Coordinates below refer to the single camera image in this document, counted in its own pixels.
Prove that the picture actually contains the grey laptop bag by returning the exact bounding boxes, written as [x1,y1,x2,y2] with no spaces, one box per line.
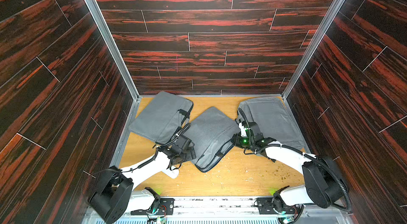
[183,107,240,173]
[238,96,306,150]
[129,91,194,145]

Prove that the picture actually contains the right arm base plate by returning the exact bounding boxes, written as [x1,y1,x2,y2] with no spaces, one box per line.
[254,197,304,216]

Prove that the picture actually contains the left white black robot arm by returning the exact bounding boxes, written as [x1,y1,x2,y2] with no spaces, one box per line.
[88,123,196,224]

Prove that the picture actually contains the aluminium front rail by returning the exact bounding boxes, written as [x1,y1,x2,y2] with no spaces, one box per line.
[81,196,354,224]

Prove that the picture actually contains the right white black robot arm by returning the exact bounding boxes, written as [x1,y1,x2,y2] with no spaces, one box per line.
[232,121,352,214]

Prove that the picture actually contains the left white computer mouse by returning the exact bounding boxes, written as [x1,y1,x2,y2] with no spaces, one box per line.
[163,169,180,179]

